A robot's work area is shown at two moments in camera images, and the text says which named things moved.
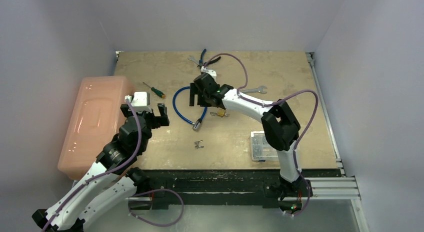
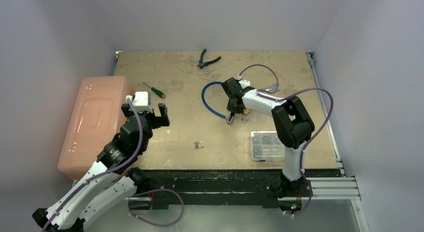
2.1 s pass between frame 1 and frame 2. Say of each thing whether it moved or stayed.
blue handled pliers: stayed
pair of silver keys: stayed
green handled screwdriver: stayed
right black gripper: moved
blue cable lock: moved
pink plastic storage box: stayed
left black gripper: stayed
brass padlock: moved
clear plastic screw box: stayed
